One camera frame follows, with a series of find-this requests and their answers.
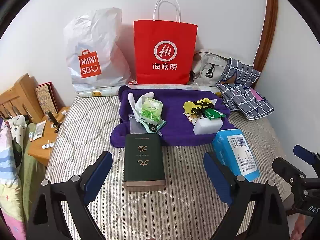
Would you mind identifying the wooden door frame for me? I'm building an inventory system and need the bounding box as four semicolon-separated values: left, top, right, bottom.
252;0;280;73

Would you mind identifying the small black bottle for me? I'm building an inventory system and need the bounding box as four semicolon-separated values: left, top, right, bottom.
47;111;63;133

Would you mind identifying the patterned book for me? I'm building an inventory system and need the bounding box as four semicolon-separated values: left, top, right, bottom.
34;81;60;116

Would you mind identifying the blue tissue pack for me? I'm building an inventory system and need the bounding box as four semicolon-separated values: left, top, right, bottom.
212;128;261;182

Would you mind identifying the dark green wipe packet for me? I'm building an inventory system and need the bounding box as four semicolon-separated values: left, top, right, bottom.
202;108;226;120

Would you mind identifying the purple towel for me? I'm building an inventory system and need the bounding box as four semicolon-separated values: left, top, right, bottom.
110;85;238;148

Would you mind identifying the light green blanket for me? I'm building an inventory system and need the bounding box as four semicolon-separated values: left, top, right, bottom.
18;122;47;222

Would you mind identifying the rolled printed paper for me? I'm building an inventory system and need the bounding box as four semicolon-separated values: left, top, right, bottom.
78;83;223;98

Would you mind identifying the white glove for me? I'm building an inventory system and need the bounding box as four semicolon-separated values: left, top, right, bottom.
127;92;167;133

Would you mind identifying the black strap with snap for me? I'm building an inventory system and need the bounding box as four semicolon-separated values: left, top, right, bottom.
146;122;161;134

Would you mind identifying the white plastic box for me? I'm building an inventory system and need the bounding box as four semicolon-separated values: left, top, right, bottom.
193;116;224;135

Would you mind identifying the fruit print packet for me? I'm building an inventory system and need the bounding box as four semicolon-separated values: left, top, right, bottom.
185;112;201;126

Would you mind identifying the wooden nightstand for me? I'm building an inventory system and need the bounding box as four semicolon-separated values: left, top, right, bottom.
27;106;71;167

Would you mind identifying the white plastic shopping bag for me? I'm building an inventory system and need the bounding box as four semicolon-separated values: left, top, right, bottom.
63;7;132;93

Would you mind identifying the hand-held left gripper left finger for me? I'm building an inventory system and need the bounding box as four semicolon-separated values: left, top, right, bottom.
26;151;113;240

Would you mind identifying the red paper shopping bag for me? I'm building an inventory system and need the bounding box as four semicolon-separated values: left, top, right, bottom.
133;0;199;85

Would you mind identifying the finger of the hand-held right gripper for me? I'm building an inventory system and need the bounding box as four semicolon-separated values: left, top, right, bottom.
272;157;307;189
292;144;320;166

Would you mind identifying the yellow soft pouch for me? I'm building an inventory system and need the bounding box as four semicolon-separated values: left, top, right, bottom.
183;99;217;115

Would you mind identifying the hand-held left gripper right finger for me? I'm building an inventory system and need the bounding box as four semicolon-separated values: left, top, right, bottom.
202;151;291;240

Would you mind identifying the clear plastic packet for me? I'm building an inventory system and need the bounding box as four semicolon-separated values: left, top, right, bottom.
128;113;142;135

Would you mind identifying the light green tea packet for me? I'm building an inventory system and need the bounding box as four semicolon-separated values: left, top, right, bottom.
140;97;163;123

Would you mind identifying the striped quilted mattress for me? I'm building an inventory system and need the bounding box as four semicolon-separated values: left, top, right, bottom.
44;94;293;240

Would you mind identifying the printed bedding pile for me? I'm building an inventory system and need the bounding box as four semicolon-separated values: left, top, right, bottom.
0;114;30;240

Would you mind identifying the blue checked folded cloth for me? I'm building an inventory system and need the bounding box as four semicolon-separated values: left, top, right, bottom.
217;82;275;120

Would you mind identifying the grey canvas bag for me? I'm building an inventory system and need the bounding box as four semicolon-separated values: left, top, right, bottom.
191;49;253;87

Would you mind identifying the dark green tin box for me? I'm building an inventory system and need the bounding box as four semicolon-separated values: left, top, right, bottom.
123;133;167;192

